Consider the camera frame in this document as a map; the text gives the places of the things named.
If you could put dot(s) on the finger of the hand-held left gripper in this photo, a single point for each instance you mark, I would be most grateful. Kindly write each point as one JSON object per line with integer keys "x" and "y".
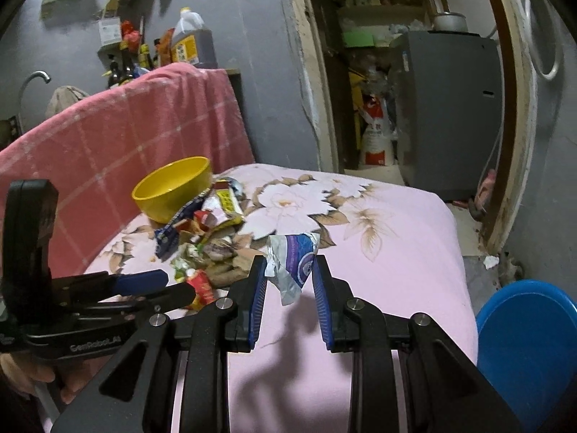
{"x": 173, "y": 297}
{"x": 135, "y": 280}

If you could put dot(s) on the green box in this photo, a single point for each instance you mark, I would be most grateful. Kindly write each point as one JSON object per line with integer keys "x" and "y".
{"x": 358, "y": 39}

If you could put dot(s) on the metal faucet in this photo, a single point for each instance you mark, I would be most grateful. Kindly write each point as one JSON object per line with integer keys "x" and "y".
{"x": 36, "y": 75}

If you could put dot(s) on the pink floral blanket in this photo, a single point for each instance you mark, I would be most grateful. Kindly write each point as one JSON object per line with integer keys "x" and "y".
{"x": 383, "y": 279}

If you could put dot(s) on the person's left hand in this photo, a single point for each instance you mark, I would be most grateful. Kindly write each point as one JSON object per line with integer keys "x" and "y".
{"x": 72, "y": 381}

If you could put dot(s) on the blue plastic basin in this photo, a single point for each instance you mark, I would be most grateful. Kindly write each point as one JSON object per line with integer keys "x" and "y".
{"x": 527, "y": 347}

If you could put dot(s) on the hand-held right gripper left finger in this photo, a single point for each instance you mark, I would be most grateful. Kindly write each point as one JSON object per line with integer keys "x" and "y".
{"x": 258, "y": 297}

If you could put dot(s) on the beige cloth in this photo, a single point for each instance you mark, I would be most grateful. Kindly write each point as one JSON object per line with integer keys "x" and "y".
{"x": 65, "y": 99}

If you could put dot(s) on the grey refrigerator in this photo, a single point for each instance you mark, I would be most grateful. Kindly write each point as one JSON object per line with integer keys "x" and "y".
{"x": 446, "y": 112}

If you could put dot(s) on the crumpled white tissue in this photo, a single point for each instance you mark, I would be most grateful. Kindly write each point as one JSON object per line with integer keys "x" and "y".
{"x": 490, "y": 260}

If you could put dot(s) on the white red sack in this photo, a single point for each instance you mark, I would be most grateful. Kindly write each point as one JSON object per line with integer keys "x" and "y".
{"x": 376, "y": 142}

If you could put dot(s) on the wooden door frame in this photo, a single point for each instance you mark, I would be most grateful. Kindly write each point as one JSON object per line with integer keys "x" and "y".
{"x": 511, "y": 144}

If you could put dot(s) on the pink checked blanket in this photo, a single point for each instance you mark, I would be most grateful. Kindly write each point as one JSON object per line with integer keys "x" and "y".
{"x": 112, "y": 135}

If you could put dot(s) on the metal pot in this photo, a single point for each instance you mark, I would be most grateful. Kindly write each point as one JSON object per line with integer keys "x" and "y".
{"x": 449, "y": 22}

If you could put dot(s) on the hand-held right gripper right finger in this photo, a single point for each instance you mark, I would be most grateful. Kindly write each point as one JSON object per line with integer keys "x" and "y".
{"x": 321, "y": 306}

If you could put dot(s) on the yellow bag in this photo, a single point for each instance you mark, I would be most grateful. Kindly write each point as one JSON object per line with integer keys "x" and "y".
{"x": 357, "y": 85}

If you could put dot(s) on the white purple wrapper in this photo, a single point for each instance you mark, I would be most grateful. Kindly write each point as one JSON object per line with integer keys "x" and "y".
{"x": 293, "y": 257}

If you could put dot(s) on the yellow bowl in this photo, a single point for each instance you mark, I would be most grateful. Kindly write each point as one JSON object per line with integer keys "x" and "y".
{"x": 180, "y": 189}

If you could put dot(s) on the large cooking oil bottle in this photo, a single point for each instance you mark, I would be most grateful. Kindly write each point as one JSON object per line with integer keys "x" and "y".
{"x": 194, "y": 40}

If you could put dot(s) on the pile of snack wrappers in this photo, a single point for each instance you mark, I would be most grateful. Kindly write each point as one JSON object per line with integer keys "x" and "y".
{"x": 216, "y": 221}

